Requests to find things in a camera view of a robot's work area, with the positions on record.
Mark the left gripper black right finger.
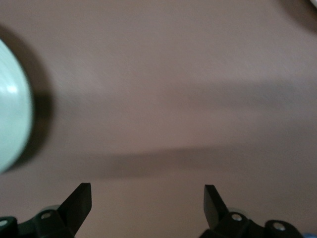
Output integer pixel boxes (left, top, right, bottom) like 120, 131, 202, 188
199, 184, 304, 238

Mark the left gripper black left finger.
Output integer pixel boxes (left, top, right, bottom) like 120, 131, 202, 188
0, 182, 92, 238

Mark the green plate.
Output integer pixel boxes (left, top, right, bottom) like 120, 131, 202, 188
0, 38, 35, 174

